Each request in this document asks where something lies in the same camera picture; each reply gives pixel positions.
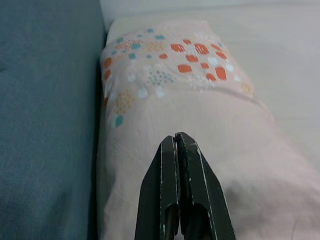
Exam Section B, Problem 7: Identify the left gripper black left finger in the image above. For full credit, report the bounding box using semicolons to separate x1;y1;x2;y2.
134;134;181;240

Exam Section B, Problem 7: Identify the mattress with beige sheet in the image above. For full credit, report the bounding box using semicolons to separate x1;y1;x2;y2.
99;0;320;176

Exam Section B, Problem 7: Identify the pink patterned pillow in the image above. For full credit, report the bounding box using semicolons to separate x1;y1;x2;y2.
96;18;320;240

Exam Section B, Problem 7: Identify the teal upholstered headboard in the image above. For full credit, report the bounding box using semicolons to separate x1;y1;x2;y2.
0;0;106;240

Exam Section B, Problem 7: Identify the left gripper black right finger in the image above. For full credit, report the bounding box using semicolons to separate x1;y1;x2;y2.
174;132;237;240

